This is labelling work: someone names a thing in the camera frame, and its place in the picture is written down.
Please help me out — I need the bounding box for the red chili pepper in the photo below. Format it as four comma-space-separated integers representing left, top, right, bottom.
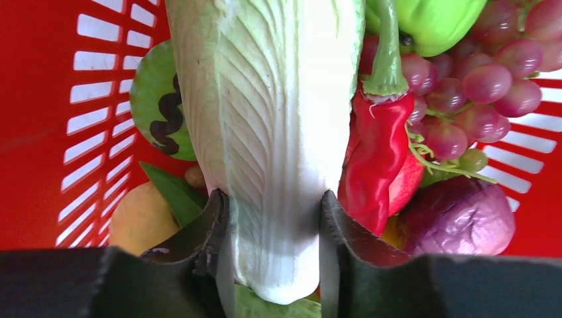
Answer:
341, 1, 414, 236

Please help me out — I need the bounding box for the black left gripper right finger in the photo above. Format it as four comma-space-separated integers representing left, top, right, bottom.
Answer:
319, 190, 418, 317

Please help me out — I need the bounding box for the pale green napa cabbage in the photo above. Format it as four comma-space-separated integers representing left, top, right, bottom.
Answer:
166, 1, 365, 305

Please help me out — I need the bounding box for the light green lettuce head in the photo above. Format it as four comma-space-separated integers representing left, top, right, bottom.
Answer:
234, 284, 321, 318

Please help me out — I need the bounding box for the dark green leaf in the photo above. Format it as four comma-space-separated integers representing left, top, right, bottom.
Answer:
139, 162, 207, 228

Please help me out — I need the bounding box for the purple red cabbage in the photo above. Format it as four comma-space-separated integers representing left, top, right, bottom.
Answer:
398, 176, 516, 256

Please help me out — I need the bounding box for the red plastic basket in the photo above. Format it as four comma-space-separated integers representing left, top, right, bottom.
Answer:
1, 1, 561, 257

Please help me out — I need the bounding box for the orange yellow fruit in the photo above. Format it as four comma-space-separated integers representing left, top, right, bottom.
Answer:
109, 182, 180, 256

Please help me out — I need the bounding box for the purple red grape bunch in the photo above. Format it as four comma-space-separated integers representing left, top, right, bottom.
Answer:
359, 0, 562, 187

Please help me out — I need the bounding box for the green bell pepper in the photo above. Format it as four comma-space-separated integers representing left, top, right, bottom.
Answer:
365, 1, 486, 57

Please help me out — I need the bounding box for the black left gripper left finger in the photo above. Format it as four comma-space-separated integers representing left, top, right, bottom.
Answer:
141, 189, 235, 317

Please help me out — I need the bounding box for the green striped watermelon slice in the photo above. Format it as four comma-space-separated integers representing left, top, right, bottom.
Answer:
129, 40, 196, 162

